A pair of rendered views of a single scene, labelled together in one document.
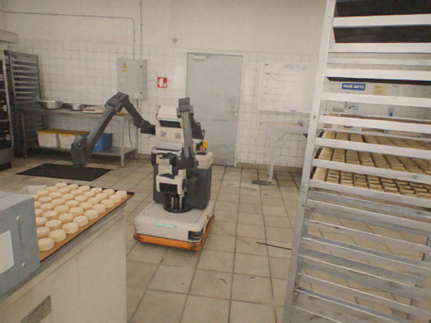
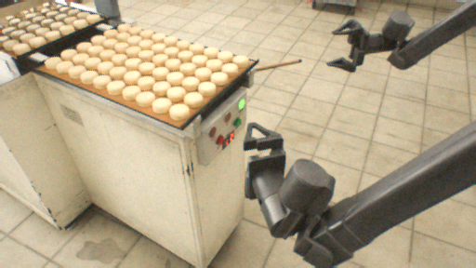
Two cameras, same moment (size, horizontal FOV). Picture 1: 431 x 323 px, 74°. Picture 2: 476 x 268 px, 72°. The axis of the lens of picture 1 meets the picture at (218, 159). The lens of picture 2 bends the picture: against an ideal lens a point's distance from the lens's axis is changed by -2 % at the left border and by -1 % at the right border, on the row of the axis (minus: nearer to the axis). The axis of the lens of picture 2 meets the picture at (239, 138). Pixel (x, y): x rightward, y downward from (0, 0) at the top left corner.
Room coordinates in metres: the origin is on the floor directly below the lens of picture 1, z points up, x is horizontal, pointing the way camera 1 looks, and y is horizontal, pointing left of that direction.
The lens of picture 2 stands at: (1.61, -0.15, 1.43)
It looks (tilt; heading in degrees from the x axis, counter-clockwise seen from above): 42 degrees down; 111
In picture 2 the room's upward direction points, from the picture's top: straight up
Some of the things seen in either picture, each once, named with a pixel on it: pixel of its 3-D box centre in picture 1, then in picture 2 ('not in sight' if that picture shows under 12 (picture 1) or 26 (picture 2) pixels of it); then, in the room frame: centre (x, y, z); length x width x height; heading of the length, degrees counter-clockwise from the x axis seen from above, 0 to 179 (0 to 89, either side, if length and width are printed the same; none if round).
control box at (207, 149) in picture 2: not in sight; (223, 126); (1.28, 0.58, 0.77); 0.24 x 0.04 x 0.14; 79
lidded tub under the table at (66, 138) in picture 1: (74, 139); not in sight; (5.13, 2.67, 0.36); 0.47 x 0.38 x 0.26; 175
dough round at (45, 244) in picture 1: (44, 244); (65, 67); (0.78, 0.52, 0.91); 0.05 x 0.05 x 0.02
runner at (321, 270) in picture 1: (354, 278); not in sight; (1.42, -0.82, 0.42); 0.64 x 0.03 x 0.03; 67
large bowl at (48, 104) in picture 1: (50, 105); not in sight; (5.14, 3.07, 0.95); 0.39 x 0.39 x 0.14
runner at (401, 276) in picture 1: (357, 264); not in sight; (1.42, -0.82, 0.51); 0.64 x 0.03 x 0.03; 67
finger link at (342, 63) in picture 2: (79, 161); (341, 58); (1.58, 0.80, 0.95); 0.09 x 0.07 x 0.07; 35
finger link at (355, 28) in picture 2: (78, 150); (346, 35); (1.58, 0.80, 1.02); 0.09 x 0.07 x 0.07; 35
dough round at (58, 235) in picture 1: (57, 235); (77, 72); (0.83, 0.51, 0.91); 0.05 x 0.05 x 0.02
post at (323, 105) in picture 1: (313, 175); not in sight; (1.56, -0.55, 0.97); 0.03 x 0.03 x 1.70; 67
